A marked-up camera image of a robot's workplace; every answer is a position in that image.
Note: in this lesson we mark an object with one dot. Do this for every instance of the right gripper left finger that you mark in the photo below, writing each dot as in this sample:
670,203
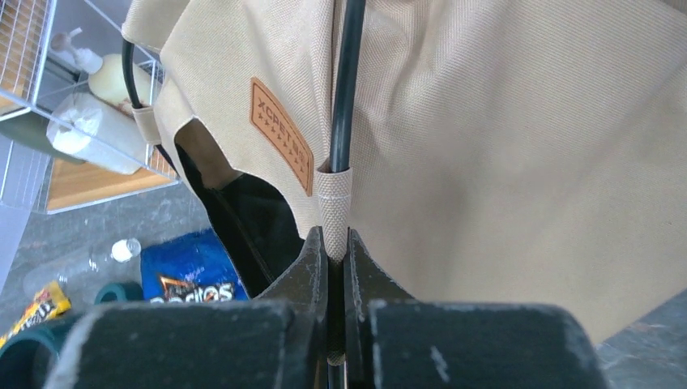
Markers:
276,340

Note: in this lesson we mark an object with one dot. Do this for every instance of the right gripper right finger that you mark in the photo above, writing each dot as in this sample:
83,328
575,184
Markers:
396,341

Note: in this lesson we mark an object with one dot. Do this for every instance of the tan pet tent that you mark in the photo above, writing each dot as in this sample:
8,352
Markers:
529,151

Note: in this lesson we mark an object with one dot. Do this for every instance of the black tent pole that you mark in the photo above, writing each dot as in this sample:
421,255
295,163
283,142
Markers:
345,88
128,74

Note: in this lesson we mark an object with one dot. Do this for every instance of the blue Doritos chip bag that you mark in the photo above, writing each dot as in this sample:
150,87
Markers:
190,268

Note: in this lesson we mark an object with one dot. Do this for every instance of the clear plastic bottle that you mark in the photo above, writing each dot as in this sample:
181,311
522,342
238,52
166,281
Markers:
84,271

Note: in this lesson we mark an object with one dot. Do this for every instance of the yellow candy bag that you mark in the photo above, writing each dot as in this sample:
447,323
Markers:
48,303

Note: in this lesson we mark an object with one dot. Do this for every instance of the white wire wooden shelf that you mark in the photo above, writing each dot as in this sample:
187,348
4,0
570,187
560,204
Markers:
43,45

